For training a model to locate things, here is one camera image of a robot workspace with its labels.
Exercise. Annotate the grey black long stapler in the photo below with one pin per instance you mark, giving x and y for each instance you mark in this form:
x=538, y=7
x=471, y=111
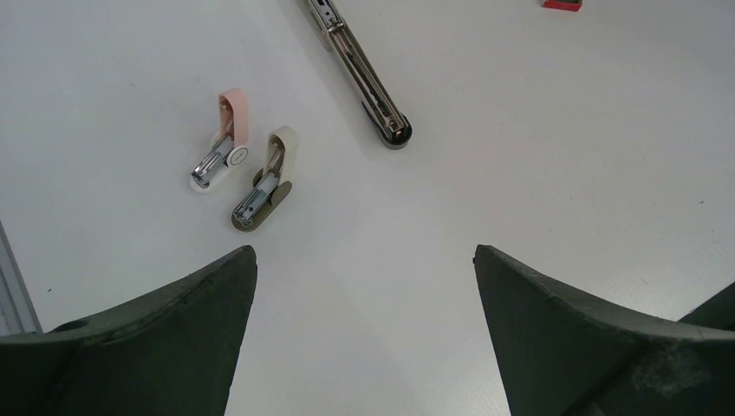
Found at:
x=391, y=124

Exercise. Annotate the small beige stapler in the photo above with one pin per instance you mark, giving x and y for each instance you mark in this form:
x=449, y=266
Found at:
x=272, y=183

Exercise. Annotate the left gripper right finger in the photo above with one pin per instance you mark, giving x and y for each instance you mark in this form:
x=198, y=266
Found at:
x=562, y=351

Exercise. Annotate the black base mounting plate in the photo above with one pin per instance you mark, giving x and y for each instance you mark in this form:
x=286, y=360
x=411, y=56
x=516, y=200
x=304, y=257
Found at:
x=717, y=312

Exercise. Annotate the small pink white stapler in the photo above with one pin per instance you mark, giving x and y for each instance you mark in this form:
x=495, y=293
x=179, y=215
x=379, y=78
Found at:
x=228, y=148

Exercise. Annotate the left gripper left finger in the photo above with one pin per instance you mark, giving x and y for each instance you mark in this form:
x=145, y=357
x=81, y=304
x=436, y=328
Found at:
x=172, y=351

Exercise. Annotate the left aluminium frame post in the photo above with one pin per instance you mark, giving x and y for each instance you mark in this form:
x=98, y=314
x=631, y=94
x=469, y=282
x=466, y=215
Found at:
x=18, y=315

